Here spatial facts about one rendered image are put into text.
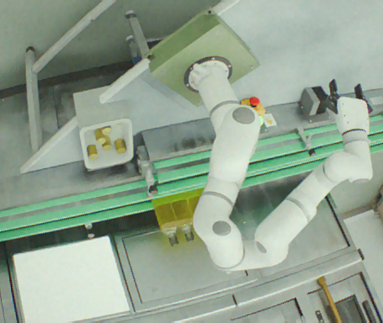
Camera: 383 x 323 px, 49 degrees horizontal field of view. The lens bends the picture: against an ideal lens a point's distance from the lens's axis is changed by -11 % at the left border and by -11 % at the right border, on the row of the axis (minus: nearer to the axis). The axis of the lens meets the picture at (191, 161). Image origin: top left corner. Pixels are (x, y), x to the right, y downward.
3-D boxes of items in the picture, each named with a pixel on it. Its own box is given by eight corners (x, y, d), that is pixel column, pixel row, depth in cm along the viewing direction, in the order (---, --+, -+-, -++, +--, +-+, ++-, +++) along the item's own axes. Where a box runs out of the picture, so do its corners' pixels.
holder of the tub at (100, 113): (84, 158, 168) (87, 175, 164) (76, 109, 146) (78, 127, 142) (128, 149, 172) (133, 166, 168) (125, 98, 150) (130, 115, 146)
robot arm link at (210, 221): (204, 211, 122) (185, 258, 115) (196, 182, 111) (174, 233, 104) (254, 222, 118) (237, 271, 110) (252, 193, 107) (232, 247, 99)
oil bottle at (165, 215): (147, 188, 174) (163, 238, 162) (146, 180, 169) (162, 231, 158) (162, 185, 175) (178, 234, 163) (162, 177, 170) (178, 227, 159)
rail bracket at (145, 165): (140, 180, 167) (149, 209, 160) (140, 152, 153) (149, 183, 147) (148, 178, 168) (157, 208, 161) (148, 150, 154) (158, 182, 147)
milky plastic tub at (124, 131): (82, 151, 164) (86, 170, 159) (75, 110, 146) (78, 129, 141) (128, 141, 168) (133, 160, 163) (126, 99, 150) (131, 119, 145)
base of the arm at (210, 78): (173, 75, 135) (188, 113, 127) (204, 49, 130) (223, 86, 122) (204, 93, 147) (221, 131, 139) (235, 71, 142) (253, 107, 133)
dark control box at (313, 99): (300, 100, 181) (309, 116, 176) (304, 87, 174) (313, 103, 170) (316, 97, 183) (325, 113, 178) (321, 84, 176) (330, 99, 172)
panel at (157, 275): (11, 256, 164) (26, 335, 146) (9, 252, 162) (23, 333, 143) (227, 209, 185) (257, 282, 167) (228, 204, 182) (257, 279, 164)
